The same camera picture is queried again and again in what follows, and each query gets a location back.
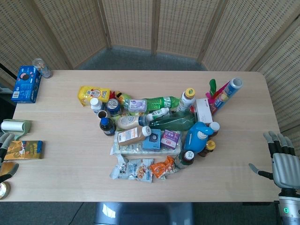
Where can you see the small white milk bottle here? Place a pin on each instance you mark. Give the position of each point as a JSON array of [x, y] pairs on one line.
[[96, 105]]

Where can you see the clear plastic jar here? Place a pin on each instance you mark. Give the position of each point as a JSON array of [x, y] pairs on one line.
[[43, 69]]

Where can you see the yellow chips bag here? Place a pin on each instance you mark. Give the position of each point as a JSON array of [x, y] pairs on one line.
[[92, 93]]

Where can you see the woven bamboo folding screen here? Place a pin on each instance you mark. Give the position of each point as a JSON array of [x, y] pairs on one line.
[[131, 23]]

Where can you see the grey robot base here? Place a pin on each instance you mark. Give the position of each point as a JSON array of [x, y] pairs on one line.
[[145, 214]]

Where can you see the blue cookie box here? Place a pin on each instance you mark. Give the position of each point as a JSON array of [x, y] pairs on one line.
[[25, 85]]

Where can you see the blue speaker box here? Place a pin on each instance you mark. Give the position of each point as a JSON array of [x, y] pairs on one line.
[[152, 140]]

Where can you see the blue pump detergent bottle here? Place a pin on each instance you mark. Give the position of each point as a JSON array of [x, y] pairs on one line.
[[195, 140]]

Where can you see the green soda bottle with label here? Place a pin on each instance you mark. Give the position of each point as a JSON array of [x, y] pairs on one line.
[[161, 101]]

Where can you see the purple carton box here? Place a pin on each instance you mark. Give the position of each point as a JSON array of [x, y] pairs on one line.
[[171, 139]]

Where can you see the orange snack bag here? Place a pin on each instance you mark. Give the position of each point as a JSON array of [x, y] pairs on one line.
[[161, 168]]

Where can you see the cream coloured drink bottle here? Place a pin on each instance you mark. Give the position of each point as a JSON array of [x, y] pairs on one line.
[[129, 122]]

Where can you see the white bottle yellow cap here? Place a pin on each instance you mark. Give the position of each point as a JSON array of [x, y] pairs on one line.
[[187, 98]]

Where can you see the blue cling wrap roll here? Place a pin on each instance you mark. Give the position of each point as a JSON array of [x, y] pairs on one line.
[[226, 96]]

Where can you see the brown milk tea bottle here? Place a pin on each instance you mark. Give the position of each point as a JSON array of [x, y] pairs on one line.
[[131, 136]]

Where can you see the purple wipes pack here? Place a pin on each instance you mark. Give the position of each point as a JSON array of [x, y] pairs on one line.
[[137, 105]]

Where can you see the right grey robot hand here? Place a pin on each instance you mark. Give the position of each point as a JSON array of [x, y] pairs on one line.
[[286, 168]]

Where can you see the dark bottle with blue cap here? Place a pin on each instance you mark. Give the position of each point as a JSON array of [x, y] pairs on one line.
[[107, 126]]

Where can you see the white blue peanut bag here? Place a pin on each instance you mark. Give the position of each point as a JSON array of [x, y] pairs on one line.
[[133, 170]]

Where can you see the clear green plastic bottle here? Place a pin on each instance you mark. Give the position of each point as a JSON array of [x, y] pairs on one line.
[[173, 122]]

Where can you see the green plastic packet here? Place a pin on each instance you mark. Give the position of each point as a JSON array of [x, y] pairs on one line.
[[114, 119]]

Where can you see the yellow green snack pack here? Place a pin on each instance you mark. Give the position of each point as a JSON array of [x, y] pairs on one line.
[[123, 98]]

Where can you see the green lint roller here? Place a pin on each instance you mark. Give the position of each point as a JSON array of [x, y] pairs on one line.
[[14, 126]]

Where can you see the honey bottle yellow cap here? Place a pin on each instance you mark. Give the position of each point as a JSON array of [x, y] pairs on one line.
[[208, 147]]

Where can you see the brown bottle white cap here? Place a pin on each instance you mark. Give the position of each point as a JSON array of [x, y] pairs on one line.
[[214, 128]]

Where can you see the cardboard tube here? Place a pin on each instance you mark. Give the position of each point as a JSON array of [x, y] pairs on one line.
[[102, 114]]

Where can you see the gold yellow box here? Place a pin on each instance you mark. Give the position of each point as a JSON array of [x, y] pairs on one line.
[[25, 150]]

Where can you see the green pink feather shuttlecock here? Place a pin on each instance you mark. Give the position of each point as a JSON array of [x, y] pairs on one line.
[[212, 90]]

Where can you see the small white green bottle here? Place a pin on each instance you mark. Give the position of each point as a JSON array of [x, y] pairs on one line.
[[158, 113]]

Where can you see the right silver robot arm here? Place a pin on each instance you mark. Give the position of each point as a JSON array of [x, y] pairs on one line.
[[290, 211]]

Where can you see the green label tea bottle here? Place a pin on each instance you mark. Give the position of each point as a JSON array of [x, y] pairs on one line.
[[187, 159]]

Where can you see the blue drink can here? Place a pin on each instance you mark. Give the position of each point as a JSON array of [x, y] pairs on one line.
[[114, 106]]

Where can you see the white cardboard box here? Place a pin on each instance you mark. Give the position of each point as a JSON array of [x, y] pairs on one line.
[[204, 110]]

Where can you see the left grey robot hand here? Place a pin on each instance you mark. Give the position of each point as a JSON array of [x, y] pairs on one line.
[[5, 141]]

